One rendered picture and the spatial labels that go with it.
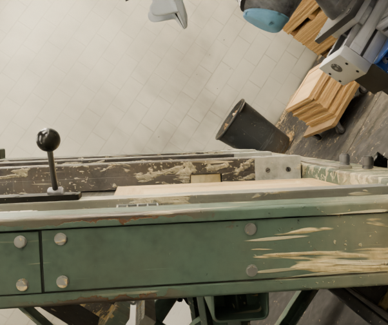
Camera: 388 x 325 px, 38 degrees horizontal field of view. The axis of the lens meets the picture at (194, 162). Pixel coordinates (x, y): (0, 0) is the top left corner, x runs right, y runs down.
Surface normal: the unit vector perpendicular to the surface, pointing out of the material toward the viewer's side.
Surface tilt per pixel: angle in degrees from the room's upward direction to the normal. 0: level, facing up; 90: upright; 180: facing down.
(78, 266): 90
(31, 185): 90
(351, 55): 90
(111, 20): 90
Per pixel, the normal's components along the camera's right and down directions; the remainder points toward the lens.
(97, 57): 0.19, -0.11
